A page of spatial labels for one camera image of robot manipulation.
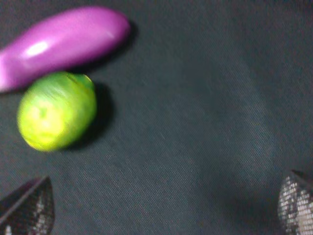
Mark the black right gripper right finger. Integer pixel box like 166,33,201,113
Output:
277,170,313,235

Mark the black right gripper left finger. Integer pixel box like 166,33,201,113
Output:
0,176,54,235

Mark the green lime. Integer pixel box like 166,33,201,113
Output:
17,71,97,152

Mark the black table cloth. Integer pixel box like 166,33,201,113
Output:
0,0,313,235

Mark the purple toy eggplant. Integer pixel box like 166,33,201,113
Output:
0,6,131,93

